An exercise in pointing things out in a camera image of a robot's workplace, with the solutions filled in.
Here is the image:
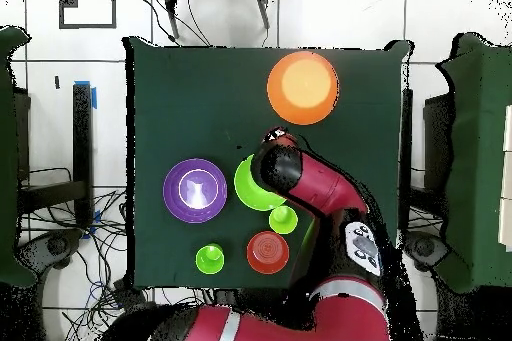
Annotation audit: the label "large orange bowl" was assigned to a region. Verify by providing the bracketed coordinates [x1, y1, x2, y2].
[266, 50, 340, 126]

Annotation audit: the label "green cup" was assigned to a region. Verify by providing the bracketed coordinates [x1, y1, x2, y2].
[194, 243, 226, 276]

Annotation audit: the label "red-orange bowl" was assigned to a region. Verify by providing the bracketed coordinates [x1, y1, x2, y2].
[246, 230, 290, 275]

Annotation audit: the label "black power box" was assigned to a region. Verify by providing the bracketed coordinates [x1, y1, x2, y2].
[112, 278, 147, 308]

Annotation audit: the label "green cloth covered table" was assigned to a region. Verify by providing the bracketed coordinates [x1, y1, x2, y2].
[0, 25, 38, 289]
[436, 31, 512, 294]

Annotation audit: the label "blue tape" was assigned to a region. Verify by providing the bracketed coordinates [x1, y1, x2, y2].
[73, 79, 98, 110]

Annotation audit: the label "tangled floor cables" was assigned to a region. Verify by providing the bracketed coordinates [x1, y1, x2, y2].
[19, 166, 209, 341]

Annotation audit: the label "black post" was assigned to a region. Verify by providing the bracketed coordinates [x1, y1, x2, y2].
[400, 88, 414, 230]

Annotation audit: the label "green bowl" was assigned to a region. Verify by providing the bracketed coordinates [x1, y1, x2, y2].
[233, 153, 288, 213]

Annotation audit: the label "black cable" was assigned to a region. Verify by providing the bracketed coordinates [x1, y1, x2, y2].
[135, 0, 213, 48]

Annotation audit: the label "purple bowl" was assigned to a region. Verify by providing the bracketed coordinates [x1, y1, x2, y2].
[162, 157, 229, 225]

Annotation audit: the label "black stand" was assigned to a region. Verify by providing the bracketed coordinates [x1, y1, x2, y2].
[17, 82, 94, 230]

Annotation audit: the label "dark grey chair base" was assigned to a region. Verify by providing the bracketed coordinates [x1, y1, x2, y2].
[402, 230, 451, 272]
[17, 228, 83, 274]

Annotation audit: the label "dark green tablecloth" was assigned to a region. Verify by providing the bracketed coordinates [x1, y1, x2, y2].
[121, 35, 415, 293]

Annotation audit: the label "lime cup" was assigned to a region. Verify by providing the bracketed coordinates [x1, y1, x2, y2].
[268, 205, 299, 235]

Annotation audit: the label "white box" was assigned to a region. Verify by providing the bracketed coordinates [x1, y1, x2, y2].
[498, 104, 512, 252]

